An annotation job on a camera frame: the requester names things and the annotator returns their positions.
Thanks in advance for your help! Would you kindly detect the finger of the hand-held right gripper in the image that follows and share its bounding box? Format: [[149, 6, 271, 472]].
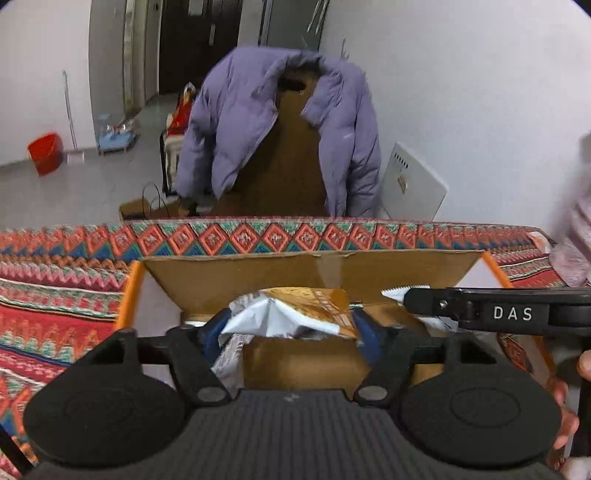
[[403, 286, 591, 337]]

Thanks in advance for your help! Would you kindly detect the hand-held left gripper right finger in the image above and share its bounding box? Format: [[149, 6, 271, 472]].
[[352, 309, 505, 409]]

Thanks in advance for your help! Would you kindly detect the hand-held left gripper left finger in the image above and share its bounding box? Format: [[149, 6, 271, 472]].
[[88, 310, 234, 408]]

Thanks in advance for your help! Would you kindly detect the white serrated snack packet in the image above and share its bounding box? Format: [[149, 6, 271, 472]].
[[381, 285, 455, 334]]

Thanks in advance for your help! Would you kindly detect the gold white snack packet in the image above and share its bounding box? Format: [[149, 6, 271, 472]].
[[221, 287, 362, 343]]

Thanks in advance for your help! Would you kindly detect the red cardboard box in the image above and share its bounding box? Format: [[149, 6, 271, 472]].
[[113, 249, 560, 403]]

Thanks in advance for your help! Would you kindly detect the person's right hand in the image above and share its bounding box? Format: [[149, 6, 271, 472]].
[[546, 348, 591, 468]]

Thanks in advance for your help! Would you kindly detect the white printed snack packet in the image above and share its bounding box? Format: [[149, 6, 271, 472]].
[[210, 332, 254, 394]]

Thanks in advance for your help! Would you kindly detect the pink ribbed vase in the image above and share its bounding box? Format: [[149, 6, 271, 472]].
[[549, 133, 591, 288]]

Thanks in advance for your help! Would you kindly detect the white flat panel device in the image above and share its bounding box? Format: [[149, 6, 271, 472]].
[[381, 141, 450, 221]]

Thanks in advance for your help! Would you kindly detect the patterned tablecloth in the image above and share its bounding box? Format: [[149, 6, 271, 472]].
[[0, 220, 591, 480]]

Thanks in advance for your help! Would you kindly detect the brown wooden chair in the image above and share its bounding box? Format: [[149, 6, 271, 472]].
[[210, 65, 331, 217]]

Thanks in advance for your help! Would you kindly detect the low blue trolley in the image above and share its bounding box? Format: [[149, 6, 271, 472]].
[[96, 113, 141, 156]]

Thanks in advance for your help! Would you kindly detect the purple puffer jacket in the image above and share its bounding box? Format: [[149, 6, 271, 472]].
[[174, 45, 383, 219]]

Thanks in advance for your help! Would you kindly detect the red bag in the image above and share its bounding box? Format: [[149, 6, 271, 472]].
[[165, 83, 197, 139]]

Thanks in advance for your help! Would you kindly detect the red bucket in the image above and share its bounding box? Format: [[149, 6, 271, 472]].
[[27, 133, 64, 177]]

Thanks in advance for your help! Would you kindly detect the mop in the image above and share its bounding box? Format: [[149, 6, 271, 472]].
[[61, 70, 85, 164]]

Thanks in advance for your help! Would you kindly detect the dark door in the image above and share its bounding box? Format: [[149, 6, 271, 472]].
[[158, 0, 243, 95]]

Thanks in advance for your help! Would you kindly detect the hanging umbrella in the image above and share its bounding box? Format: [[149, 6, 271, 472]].
[[305, 0, 330, 36]]

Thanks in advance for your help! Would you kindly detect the black cable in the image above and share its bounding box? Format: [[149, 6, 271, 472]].
[[141, 182, 175, 217]]

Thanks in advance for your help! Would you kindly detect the black frame chair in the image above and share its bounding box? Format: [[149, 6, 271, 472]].
[[159, 131, 186, 195]]

